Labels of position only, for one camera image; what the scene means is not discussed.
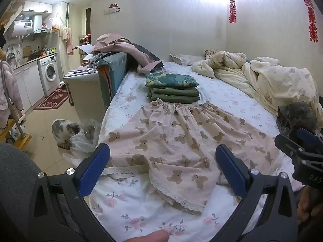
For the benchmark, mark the cream bear print quilt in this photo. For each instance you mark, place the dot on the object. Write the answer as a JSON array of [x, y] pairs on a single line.
[[277, 80]]

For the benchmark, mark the pink hanging plastic bag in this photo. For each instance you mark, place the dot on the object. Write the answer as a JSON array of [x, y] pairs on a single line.
[[55, 23]]

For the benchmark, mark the white water heater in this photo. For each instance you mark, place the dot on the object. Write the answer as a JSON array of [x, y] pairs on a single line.
[[25, 25]]

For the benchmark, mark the white kitchen base cabinets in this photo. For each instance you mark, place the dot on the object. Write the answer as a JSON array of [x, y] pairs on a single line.
[[29, 85]]

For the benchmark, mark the calico cat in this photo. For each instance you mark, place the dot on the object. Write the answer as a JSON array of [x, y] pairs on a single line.
[[61, 131]]

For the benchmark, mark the folded olive green garment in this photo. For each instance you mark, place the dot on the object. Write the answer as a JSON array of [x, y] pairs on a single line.
[[176, 92], [174, 99]]

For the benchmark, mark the papers on cabinet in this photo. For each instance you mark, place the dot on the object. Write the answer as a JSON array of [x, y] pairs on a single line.
[[80, 71]]

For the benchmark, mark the low white cabinet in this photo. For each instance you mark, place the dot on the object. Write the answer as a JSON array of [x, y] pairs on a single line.
[[85, 93]]

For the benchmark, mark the red patterned rug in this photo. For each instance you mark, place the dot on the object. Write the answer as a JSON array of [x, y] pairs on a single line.
[[53, 99]]

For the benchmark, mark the cream crumpled quilt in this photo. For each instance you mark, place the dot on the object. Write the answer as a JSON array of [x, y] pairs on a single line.
[[222, 64]]

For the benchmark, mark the pink hanging towel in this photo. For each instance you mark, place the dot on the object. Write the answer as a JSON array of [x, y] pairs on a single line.
[[67, 39]]

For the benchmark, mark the grey fuzzy cloth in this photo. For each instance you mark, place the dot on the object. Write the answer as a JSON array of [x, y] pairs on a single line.
[[296, 116]]

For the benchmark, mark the clear plastic bag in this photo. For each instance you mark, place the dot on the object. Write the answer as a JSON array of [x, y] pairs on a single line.
[[83, 141]]

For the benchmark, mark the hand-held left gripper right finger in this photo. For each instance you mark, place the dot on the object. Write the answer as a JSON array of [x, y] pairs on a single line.
[[231, 174]]

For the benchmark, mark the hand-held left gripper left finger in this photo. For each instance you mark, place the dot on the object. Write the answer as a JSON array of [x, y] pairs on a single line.
[[97, 165]]

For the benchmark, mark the red firecracker decoration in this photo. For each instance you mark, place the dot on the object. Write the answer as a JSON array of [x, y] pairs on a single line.
[[233, 7], [311, 17]]

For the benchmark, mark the pink cloth pile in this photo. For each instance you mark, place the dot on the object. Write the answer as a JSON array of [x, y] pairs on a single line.
[[118, 45]]

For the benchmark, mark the white washing machine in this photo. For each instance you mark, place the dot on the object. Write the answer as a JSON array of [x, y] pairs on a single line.
[[49, 74]]

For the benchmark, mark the range hood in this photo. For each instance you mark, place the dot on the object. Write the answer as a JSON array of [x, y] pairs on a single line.
[[41, 31]]

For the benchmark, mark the folded camouflage garment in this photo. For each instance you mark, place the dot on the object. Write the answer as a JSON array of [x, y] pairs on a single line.
[[171, 79]]

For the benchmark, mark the white kitchen wall cabinet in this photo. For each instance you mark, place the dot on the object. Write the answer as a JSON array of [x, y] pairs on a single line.
[[37, 7]]

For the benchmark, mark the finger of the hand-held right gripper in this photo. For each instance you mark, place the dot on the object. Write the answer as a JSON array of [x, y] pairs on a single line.
[[286, 142], [306, 135]]

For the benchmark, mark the pink padded jacket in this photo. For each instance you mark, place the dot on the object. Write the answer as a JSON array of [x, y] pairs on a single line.
[[8, 93]]

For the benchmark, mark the person's right hand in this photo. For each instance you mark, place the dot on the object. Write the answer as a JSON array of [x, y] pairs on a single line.
[[306, 206]]

